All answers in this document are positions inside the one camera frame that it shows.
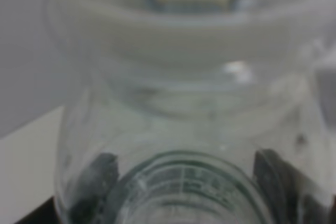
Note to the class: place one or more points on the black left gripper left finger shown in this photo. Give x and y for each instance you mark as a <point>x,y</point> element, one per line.
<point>92,188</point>

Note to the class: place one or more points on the clear plastic bottle green label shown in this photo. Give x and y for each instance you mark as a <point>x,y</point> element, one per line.
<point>184,93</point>

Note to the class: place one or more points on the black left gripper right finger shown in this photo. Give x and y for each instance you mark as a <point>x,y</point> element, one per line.
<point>291,196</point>

